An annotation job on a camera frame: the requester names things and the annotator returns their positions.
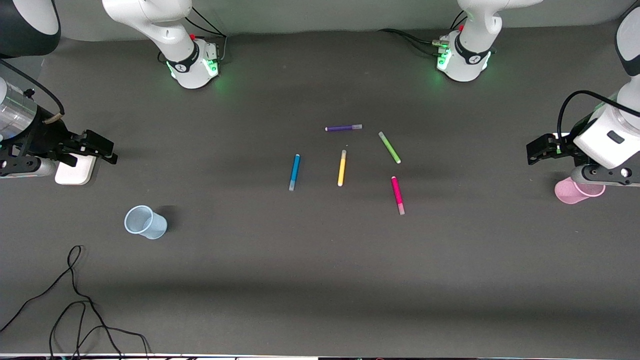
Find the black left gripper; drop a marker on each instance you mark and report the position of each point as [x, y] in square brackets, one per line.
[561, 144]

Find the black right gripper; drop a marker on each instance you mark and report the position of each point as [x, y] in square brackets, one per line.
[46, 136]

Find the pink marker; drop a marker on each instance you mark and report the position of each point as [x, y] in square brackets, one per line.
[397, 195]

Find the blue marker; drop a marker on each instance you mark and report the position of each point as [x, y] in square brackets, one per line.
[294, 172]

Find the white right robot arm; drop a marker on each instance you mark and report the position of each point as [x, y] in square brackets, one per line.
[150, 20]

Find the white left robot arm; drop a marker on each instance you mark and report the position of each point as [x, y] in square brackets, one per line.
[475, 20]

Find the white rounded block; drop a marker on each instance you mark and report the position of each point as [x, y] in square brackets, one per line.
[75, 172]

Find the pink plastic cup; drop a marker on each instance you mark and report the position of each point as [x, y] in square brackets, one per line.
[575, 192]

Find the light blue plastic cup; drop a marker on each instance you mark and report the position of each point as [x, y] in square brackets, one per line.
[145, 222]

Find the green marker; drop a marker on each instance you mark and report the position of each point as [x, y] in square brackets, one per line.
[389, 147]

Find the yellow marker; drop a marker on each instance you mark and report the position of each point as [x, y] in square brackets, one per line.
[342, 168]

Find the purple marker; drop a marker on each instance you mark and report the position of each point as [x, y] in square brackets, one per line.
[342, 128]

